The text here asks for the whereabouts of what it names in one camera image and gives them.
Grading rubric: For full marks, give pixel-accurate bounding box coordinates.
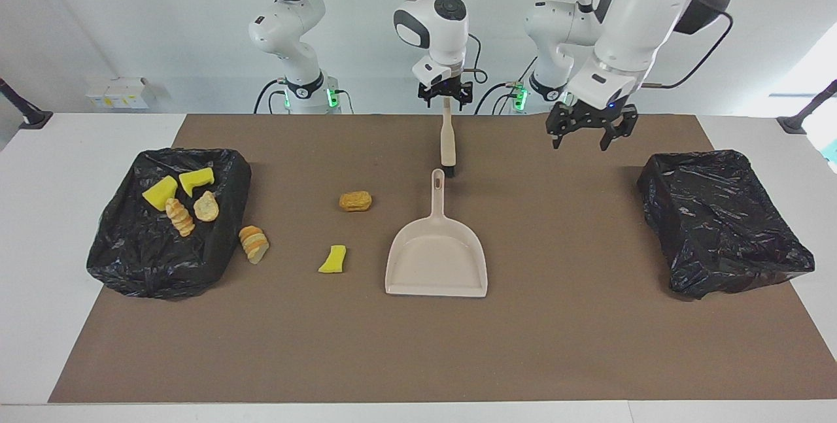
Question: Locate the black bag lined bin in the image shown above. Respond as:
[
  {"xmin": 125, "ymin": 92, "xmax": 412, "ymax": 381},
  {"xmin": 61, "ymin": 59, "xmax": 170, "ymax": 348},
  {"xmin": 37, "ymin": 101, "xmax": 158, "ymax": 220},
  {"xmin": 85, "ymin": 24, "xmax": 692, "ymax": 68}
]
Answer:
[
  {"xmin": 637, "ymin": 149, "xmax": 816, "ymax": 300},
  {"xmin": 86, "ymin": 146, "xmax": 253, "ymax": 299}
]

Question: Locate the green and yellow sponge piece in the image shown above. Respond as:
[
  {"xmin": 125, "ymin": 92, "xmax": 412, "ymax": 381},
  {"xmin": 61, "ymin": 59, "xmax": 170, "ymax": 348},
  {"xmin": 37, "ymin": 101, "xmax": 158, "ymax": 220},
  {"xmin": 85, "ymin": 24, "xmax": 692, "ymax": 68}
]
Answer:
[{"xmin": 142, "ymin": 175, "xmax": 179, "ymax": 212}]

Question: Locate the black clamp stand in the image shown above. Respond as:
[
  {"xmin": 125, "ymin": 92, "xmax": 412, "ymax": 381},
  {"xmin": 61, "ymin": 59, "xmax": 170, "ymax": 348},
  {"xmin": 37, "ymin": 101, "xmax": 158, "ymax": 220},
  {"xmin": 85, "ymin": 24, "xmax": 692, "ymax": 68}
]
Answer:
[
  {"xmin": 0, "ymin": 76, "xmax": 54, "ymax": 130},
  {"xmin": 776, "ymin": 79, "xmax": 837, "ymax": 135}
]

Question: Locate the notched yellow sponge piece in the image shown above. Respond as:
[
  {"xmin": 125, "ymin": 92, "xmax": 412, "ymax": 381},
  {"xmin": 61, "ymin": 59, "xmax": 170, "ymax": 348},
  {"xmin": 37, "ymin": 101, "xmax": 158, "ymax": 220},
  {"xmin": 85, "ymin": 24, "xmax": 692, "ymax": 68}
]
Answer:
[{"xmin": 179, "ymin": 167, "xmax": 215, "ymax": 198}]

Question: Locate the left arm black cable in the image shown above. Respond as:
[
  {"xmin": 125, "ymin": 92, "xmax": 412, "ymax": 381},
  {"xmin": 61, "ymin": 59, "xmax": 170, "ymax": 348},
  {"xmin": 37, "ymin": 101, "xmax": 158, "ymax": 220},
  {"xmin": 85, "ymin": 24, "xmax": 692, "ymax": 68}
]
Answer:
[{"xmin": 641, "ymin": 0, "xmax": 734, "ymax": 90}]

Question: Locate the black base cable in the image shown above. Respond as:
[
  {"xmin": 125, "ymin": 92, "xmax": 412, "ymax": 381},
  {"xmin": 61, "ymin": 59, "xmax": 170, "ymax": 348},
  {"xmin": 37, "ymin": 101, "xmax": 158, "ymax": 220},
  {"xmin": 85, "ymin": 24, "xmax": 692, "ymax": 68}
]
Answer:
[
  {"xmin": 475, "ymin": 82, "xmax": 519, "ymax": 115},
  {"xmin": 254, "ymin": 78, "xmax": 290, "ymax": 114}
]

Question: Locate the beige brush with black bristles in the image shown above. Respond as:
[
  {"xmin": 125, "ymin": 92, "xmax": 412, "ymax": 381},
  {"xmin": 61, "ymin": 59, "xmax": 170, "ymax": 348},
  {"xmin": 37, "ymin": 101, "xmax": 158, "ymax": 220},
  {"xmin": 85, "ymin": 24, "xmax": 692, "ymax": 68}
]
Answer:
[{"xmin": 439, "ymin": 97, "xmax": 458, "ymax": 178}]

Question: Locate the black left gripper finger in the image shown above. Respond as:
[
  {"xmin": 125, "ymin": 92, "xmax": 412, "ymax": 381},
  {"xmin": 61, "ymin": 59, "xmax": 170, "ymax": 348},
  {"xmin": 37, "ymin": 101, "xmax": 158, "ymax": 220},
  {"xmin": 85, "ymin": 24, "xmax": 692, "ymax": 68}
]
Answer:
[
  {"xmin": 600, "ymin": 109, "xmax": 640, "ymax": 152},
  {"xmin": 547, "ymin": 106, "xmax": 573, "ymax": 150}
]

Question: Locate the brown table mat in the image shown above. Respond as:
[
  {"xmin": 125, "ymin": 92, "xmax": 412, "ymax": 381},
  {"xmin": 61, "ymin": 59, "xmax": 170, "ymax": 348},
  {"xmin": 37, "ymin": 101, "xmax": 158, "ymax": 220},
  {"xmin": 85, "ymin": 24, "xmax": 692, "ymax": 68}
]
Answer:
[{"xmin": 49, "ymin": 114, "xmax": 837, "ymax": 404}]

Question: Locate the pale crumbly cracker piece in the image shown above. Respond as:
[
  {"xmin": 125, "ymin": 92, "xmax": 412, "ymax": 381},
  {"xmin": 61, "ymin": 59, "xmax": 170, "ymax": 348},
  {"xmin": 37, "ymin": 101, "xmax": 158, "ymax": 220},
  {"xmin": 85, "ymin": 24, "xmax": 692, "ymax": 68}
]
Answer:
[{"xmin": 194, "ymin": 191, "xmax": 220, "ymax": 222}]

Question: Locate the brown peanut shaped piece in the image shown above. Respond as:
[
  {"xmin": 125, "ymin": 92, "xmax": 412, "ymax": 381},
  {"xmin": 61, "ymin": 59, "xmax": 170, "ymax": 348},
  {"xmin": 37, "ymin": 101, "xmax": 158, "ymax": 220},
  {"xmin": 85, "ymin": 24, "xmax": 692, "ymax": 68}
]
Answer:
[{"xmin": 338, "ymin": 190, "xmax": 373, "ymax": 212}]

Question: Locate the white wall socket box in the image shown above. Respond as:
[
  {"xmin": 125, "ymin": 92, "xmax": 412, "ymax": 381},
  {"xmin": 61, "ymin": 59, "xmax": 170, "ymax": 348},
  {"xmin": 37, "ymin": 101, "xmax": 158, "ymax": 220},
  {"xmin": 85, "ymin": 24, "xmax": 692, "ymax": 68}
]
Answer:
[{"xmin": 85, "ymin": 76, "xmax": 158, "ymax": 110}]

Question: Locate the beige plastic dustpan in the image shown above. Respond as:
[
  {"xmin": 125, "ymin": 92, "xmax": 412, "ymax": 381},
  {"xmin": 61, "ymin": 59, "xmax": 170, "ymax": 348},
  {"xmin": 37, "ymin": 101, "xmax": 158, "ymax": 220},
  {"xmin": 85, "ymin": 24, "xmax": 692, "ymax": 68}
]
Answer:
[{"xmin": 384, "ymin": 169, "xmax": 488, "ymax": 298}]

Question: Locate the orange striped bread piece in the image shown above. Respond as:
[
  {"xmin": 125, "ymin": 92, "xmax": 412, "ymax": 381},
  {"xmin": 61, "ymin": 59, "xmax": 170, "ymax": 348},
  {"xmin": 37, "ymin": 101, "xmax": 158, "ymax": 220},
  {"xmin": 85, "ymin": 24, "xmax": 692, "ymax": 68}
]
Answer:
[
  {"xmin": 164, "ymin": 197, "xmax": 196, "ymax": 238},
  {"xmin": 238, "ymin": 225, "xmax": 270, "ymax": 265}
]

